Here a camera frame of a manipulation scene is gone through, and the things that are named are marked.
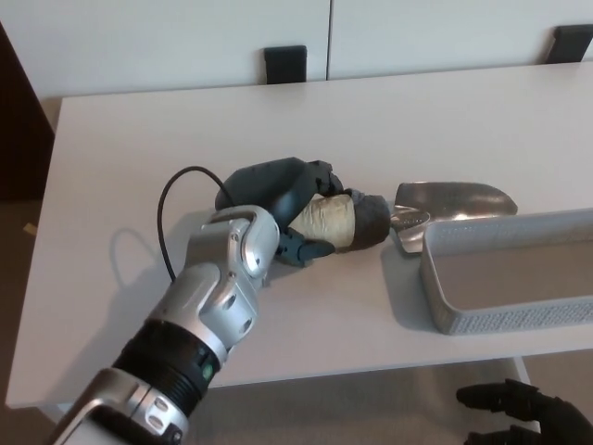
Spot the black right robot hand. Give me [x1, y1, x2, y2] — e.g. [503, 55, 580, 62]
[456, 377, 593, 445]

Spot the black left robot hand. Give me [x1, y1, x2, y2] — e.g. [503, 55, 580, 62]
[214, 157, 347, 270]

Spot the metal shovel with handle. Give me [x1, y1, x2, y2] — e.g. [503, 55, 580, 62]
[289, 182, 519, 256]

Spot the grey perforated container tray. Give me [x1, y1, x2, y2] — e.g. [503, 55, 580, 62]
[419, 208, 593, 337]

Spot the white cabinet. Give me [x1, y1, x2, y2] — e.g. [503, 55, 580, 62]
[0, 0, 593, 101]

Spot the dark brown door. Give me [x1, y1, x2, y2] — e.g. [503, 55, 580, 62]
[0, 20, 57, 203]

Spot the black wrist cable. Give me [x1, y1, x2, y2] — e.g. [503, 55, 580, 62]
[157, 166, 233, 284]

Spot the black cabinet handle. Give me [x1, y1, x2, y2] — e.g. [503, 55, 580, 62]
[262, 44, 308, 85]
[546, 25, 593, 64]

